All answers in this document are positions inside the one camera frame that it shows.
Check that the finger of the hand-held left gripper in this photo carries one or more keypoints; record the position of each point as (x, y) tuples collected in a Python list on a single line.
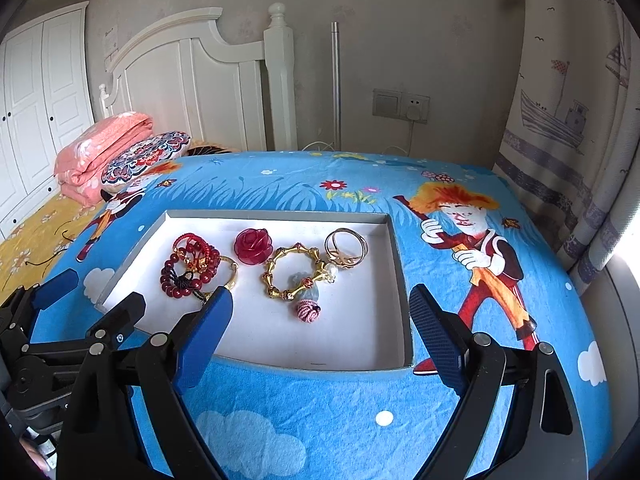
[(127, 310), (55, 285)]

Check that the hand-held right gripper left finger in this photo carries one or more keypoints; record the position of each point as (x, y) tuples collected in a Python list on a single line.
[(205, 330)]

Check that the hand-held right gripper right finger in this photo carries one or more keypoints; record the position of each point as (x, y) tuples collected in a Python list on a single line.
[(435, 335)]

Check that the grey cardboard box tray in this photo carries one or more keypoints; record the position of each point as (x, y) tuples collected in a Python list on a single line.
[(340, 320)]

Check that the red rose ornament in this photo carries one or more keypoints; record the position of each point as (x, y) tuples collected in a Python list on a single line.
[(254, 246)]

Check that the person's left hand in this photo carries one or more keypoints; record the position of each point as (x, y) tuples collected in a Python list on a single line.
[(37, 457)]

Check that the yellow floral bed sheet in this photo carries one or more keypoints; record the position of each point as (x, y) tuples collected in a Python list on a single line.
[(30, 245)]

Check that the wide gold bangle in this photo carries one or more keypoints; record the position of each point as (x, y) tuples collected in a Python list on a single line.
[(232, 272)]

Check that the thin gold bangle pair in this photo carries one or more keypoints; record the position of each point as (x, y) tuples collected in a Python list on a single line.
[(336, 259)]

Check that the blue cartoon bed sheet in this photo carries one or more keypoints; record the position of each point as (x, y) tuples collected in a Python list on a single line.
[(325, 410)]

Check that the pink folded quilt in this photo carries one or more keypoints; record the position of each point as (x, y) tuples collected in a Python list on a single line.
[(100, 150)]

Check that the patterned pillow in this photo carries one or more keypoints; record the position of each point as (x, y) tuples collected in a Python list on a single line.
[(145, 155)]

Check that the white wardrobe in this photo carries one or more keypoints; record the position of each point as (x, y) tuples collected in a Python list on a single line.
[(30, 110)]

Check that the dark fringed cloth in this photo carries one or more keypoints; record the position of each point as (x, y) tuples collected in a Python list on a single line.
[(212, 149)]

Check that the ship print curtain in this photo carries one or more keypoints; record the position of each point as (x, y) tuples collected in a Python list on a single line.
[(560, 135)]

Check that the white wooden headboard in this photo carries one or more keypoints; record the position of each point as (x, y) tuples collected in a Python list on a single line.
[(200, 85)]

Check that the metal pole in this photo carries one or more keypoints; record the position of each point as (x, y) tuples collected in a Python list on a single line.
[(335, 85)]

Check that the wall socket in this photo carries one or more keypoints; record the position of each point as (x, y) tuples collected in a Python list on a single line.
[(426, 107)]

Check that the wall switch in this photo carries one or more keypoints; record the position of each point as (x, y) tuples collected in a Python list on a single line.
[(386, 102)]

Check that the paper note on wall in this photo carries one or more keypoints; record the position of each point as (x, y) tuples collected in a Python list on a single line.
[(112, 47)]

